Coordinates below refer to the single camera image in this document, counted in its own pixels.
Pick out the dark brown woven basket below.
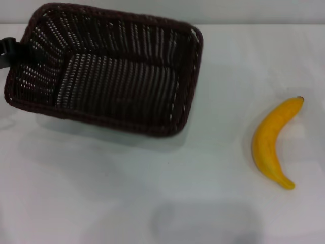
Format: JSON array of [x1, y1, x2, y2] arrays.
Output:
[[4, 2, 204, 137]]

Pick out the yellow banana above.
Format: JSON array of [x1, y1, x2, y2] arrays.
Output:
[[252, 96, 305, 190]]

